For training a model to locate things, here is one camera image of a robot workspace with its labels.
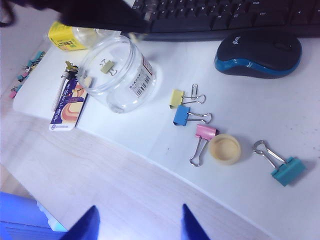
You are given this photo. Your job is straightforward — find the black lanyard clasp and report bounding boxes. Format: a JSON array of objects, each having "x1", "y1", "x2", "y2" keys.
[{"x1": 63, "y1": 60, "x2": 80, "y2": 79}]

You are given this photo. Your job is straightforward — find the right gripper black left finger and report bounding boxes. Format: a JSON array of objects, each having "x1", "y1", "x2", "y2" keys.
[{"x1": 59, "y1": 205, "x2": 101, "y2": 240}]

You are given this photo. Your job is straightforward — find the black computer keyboard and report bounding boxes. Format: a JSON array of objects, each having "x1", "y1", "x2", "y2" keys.
[{"x1": 129, "y1": 0, "x2": 320, "y2": 41}]

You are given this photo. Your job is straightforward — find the yellow label plastic bottle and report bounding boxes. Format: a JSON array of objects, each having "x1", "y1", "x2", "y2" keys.
[{"x1": 47, "y1": 0, "x2": 157, "y2": 53}]

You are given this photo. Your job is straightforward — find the white rope lanyard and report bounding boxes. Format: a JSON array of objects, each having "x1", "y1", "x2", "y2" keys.
[{"x1": 51, "y1": 72, "x2": 70, "y2": 112}]

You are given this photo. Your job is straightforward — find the round transparent plastic jar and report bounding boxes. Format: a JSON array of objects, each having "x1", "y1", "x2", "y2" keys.
[{"x1": 76, "y1": 35, "x2": 158, "y2": 115}]

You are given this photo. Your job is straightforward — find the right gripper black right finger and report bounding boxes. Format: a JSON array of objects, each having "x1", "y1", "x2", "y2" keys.
[{"x1": 180, "y1": 203, "x2": 211, "y2": 240}]

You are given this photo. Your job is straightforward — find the small coloured binder clip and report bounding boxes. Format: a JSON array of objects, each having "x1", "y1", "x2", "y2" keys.
[
  {"x1": 29, "y1": 50, "x2": 46, "y2": 66},
  {"x1": 9, "y1": 83, "x2": 24, "y2": 99},
  {"x1": 16, "y1": 65, "x2": 33, "y2": 82}
]

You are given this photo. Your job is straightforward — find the silver paper clip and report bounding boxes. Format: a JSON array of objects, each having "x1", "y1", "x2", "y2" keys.
[{"x1": 190, "y1": 84, "x2": 200, "y2": 101}]

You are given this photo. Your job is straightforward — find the pink binder clip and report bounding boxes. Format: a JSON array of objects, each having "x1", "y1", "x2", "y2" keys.
[{"x1": 189, "y1": 124, "x2": 221, "y2": 167}]

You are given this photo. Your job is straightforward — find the black and blue mouse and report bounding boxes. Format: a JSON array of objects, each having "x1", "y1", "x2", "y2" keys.
[{"x1": 213, "y1": 32, "x2": 303, "y2": 80}]

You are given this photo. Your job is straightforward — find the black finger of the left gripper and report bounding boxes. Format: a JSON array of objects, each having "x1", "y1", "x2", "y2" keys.
[{"x1": 27, "y1": 0, "x2": 151, "y2": 35}]

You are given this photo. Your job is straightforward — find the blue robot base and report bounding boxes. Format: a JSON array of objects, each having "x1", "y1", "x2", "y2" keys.
[{"x1": 0, "y1": 191, "x2": 69, "y2": 240}]

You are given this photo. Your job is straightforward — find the white desk riser board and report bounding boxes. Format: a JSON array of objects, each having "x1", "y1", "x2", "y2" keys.
[{"x1": 12, "y1": 17, "x2": 320, "y2": 240}]

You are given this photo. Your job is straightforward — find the purple orange printed card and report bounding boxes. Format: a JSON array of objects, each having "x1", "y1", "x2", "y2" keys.
[{"x1": 48, "y1": 77, "x2": 89, "y2": 132}]

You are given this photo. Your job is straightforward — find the blue binder clip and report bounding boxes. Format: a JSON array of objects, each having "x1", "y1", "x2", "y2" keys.
[{"x1": 172, "y1": 104, "x2": 213, "y2": 126}]

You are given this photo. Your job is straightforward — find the teal binder clip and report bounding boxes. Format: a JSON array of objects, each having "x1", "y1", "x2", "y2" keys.
[{"x1": 252, "y1": 139, "x2": 307, "y2": 187}]

